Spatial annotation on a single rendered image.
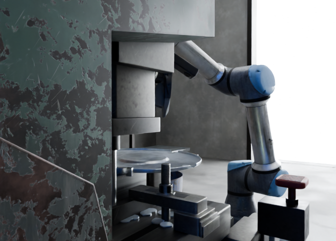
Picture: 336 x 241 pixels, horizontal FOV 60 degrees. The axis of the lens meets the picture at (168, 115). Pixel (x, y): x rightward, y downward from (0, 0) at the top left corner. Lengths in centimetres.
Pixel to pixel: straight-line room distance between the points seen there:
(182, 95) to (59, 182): 570
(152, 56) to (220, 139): 499
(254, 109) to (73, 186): 96
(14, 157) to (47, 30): 15
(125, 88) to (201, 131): 516
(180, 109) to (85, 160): 560
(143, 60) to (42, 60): 30
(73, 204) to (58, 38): 17
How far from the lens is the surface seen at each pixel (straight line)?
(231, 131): 544
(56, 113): 32
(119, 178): 57
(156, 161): 68
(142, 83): 61
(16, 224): 24
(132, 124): 55
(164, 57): 64
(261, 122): 116
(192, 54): 107
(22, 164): 23
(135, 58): 56
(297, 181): 66
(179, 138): 597
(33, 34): 32
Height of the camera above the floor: 90
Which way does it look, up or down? 1 degrees down
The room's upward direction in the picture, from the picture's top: straight up
